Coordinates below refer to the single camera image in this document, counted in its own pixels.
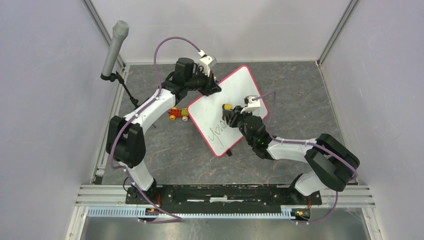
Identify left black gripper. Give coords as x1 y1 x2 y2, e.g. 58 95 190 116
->
186 68 222 98

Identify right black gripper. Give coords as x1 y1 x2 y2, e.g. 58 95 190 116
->
223 105 254 146

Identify yellow bone-shaped eraser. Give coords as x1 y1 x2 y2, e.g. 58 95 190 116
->
222 103 232 111

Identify pink framed whiteboard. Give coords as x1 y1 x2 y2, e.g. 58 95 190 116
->
187 65 262 157

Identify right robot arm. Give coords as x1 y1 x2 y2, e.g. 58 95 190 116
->
222 104 360 204

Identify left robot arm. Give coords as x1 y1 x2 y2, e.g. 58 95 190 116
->
106 55 221 204

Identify red toy block car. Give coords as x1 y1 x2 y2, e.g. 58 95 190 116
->
168 106 189 122

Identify grey microphone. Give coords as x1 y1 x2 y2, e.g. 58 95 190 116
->
100 20 130 82

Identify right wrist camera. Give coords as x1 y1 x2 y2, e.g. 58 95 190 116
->
240 95 261 113

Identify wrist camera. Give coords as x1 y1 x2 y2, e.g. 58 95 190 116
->
198 50 218 77
240 95 261 113

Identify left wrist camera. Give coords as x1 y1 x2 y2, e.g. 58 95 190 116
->
198 50 218 77

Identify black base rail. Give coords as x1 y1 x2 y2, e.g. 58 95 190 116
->
123 183 322 223

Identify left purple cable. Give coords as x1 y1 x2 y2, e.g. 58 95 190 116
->
109 36 204 224

